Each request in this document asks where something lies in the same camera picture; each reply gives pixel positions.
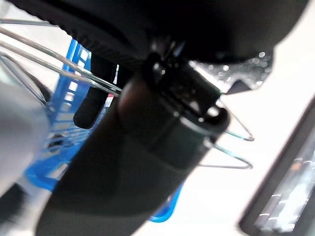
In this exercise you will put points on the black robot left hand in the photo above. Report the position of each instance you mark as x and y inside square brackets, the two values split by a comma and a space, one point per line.
[147, 147]

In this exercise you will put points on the black low display stand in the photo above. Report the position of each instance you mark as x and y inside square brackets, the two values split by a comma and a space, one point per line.
[270, 184]

